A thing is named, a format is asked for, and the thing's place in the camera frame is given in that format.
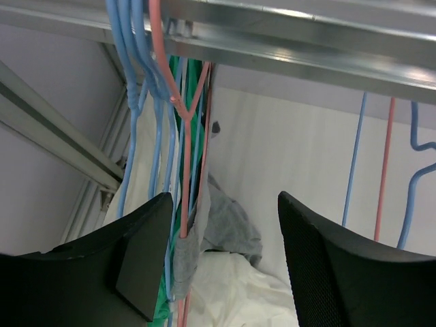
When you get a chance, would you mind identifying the pink wire hanger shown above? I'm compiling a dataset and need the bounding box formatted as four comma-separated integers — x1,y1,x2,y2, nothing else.
373,97,396,242

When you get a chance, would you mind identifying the aluminium hanging rail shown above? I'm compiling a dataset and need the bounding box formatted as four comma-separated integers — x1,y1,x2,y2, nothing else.
0,0,436,106

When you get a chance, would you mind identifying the light blue wire hanger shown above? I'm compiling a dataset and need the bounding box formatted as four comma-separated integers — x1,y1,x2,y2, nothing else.
339,93,435,255

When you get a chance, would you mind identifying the left aluminium frame post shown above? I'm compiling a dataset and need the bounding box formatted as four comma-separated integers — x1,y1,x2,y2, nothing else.
1,42,129,255

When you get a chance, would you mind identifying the white garment pile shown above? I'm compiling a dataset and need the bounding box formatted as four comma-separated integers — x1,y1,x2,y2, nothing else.
102,98,300,327

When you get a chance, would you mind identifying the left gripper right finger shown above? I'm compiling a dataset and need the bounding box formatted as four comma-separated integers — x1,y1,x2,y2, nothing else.
278,191,435,326

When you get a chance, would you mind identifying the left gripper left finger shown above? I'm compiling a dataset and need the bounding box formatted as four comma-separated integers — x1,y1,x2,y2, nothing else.
1,193,173,326

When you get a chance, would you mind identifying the bundle of coloured hangers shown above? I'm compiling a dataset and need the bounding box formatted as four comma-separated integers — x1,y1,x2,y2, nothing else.
105,1,212,326

